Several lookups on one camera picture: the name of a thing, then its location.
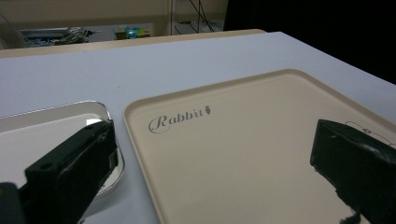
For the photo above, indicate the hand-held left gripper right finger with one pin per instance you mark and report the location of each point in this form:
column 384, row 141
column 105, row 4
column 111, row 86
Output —
column 358, row 161

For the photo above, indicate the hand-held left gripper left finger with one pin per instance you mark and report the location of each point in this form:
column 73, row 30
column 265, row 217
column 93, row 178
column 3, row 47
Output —
column 71, row 165

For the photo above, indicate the shiny metal tray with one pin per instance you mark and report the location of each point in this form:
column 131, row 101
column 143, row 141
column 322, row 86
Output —
column 37, row 133

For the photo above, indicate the beige plastic tray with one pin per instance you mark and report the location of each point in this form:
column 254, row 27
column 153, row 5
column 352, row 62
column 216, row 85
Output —
column 243, row 149

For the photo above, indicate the patterned cloth pile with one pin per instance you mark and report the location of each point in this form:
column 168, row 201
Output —
column 70, row 35

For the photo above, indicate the grey flat box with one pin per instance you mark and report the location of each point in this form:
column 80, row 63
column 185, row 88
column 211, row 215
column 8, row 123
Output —
column 43, row 32

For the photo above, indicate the colourful toy blocks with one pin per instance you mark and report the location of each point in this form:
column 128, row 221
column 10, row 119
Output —
column 130, row 32

